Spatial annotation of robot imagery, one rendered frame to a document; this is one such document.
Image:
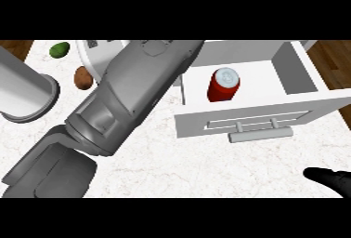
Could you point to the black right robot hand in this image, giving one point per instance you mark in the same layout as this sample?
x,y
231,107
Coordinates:
x,y
332,180

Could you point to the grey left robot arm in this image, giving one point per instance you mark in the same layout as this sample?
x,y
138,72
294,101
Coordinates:
x,y
120,89

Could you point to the white open drawer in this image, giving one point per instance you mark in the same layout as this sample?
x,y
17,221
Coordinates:
x,y
256,77

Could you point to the red can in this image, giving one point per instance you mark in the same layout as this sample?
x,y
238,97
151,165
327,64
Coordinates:
x,y
223,86

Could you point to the brown potato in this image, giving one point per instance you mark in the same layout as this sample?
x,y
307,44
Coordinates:
x,y
83,78

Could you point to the white rounded appliance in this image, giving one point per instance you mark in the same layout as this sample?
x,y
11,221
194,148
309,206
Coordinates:
x,y
98,55

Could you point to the green avocado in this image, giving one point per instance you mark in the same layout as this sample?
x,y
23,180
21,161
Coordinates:
x,y
60,50

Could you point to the grey cylindrical appliance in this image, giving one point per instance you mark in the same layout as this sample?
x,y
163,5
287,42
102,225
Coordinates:
x,y
23,88

